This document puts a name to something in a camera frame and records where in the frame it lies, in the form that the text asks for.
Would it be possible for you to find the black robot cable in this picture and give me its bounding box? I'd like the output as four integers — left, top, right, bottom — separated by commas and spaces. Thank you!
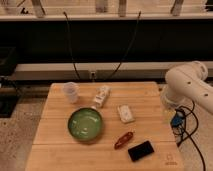
172, 99, 208, 171

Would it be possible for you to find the black cable right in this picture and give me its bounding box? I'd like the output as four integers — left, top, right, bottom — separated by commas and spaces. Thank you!
103, 10, 142, 81

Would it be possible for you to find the blue connector box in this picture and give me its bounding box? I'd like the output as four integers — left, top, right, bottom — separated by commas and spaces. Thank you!
170, 111, 185, 127

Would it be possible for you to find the black rectangular eraser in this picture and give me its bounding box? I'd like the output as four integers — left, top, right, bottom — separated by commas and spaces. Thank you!
128, 141, 154, 162

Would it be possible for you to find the clear plastic cup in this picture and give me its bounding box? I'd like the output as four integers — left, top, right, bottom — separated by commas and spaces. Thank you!
62, 82, 78, 103

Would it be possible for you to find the green bowl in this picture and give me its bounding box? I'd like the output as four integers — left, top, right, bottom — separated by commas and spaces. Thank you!
67, 108, 103, 142

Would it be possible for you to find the black cable left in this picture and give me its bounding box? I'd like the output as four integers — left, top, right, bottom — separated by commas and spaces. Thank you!
63, 11, 82, 81

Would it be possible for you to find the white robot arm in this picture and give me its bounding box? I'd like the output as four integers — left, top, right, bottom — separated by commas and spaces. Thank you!
161, 61, 213, 115

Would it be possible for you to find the wall power outlet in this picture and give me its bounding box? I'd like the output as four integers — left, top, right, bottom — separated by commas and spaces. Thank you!
89, 70, 96, 80

